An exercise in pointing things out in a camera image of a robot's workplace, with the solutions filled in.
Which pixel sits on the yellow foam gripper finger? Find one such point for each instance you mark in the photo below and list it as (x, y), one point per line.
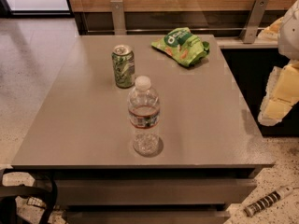
(271, 31)
(282, 93)

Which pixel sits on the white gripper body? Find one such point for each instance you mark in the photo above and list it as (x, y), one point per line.
(290, 34)

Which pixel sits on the green rice chip bag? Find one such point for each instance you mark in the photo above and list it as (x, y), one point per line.
(183, 46)

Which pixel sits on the clear plastic water bottle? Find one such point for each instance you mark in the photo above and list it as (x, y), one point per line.
(144, 114)

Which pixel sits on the white striped power strip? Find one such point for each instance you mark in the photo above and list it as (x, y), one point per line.
(268, 200)

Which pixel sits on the green soda can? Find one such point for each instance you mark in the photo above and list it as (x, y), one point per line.
(124, 66)

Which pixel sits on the right metal bracket post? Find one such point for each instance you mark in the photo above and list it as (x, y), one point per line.
(249, 32)

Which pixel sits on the metal bracket post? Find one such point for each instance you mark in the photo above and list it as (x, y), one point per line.
(118, 17)
(249, 32)

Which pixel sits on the left metal bracket post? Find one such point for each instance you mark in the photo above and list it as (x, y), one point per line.
(118, 17)

